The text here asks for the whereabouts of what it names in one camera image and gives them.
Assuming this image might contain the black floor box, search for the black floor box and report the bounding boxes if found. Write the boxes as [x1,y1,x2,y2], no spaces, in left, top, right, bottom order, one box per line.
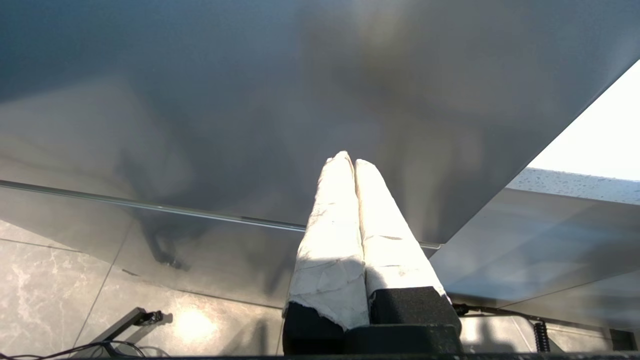
[610,329,638,351]

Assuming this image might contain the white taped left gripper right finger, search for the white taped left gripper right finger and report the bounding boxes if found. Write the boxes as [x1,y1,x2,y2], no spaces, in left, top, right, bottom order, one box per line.
[354,159,463,336]

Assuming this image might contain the grey steel appliance door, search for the grey steel appliance door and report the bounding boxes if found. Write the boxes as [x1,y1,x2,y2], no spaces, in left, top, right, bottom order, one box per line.
[0,0,640,307]

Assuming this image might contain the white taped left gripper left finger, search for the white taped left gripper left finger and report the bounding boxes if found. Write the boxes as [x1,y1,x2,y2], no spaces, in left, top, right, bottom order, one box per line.
[282,151,371,356]

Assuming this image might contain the grey cabinet front under counter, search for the grey cabinet front under counter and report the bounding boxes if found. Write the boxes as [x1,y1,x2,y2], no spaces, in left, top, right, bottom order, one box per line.
[429,187,640,331]

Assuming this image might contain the thin black floor cable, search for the thin black floor cable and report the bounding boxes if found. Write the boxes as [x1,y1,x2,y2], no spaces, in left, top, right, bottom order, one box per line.
[0,340,171,360]

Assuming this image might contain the black metal floor bracket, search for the black metal floor bracket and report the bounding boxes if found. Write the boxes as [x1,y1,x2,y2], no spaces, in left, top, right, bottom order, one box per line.
[75,307,165,357]

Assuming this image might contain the black coiled cable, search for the black coiled cable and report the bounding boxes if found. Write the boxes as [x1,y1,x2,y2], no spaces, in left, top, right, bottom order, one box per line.
[452,302,551,354]

